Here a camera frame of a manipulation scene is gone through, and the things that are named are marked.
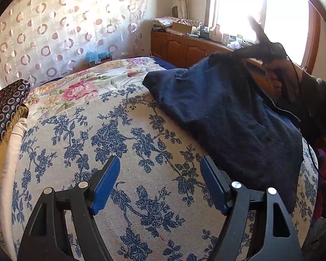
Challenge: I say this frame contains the window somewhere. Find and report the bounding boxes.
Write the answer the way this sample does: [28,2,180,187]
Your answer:
[206,0,321,72]

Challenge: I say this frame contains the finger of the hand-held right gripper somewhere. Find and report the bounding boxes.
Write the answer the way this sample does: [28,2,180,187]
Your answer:
[230,45,261,59]
[247,16,270,44]

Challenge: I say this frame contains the pink rose floral blanket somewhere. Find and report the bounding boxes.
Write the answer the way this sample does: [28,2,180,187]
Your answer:
[27,57,163,115]

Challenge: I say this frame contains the navy blue small sweater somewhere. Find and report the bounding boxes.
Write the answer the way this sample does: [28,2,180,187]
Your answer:
[143,53,305,214]

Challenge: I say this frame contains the blue floral bed sheet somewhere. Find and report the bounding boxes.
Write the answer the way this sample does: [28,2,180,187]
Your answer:
[11,83,319,261]

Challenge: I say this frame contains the navy blue bed sheet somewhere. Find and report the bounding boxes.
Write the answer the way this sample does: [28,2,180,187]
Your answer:
[151,57,178,70]

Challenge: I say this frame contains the person's right hand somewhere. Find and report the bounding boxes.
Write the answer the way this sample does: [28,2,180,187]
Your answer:
[261,58,296,102]

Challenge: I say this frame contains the yellow sunflower folded quilt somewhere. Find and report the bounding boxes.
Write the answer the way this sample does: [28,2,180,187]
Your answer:
[0,105,29,241]

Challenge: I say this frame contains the cardboard box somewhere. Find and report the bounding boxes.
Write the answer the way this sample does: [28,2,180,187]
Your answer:
[171,21,196,35]

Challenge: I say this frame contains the dark patterned pillow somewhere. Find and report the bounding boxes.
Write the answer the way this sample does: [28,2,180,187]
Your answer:
[0,79,31,174]

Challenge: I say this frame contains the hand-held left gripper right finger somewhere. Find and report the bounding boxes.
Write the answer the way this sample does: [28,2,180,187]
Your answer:
[200,155,301,261]

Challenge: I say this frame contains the dark grey cloth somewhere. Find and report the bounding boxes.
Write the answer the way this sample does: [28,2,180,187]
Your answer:
[301,217,326,261]

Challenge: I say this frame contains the light blue box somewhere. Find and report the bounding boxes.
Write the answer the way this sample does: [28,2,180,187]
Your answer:
[86,50,112,62]

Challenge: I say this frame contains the wooden cabinet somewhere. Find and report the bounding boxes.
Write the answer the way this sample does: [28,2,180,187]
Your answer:
[151,30,264,70]

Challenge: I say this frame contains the circle pattern sheer curtain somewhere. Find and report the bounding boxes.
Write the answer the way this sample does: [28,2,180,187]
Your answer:
[0,0,149,87]

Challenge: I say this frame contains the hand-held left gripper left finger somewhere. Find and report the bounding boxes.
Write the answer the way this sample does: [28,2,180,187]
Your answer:
[16,155,121,261]

